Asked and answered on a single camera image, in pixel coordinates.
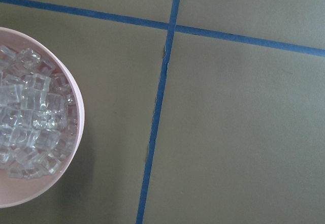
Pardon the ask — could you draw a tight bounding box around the pink bowl of ice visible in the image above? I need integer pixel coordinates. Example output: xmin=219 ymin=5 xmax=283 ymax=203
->
xmin=1 ymin=27 xmax=85 ymax=208

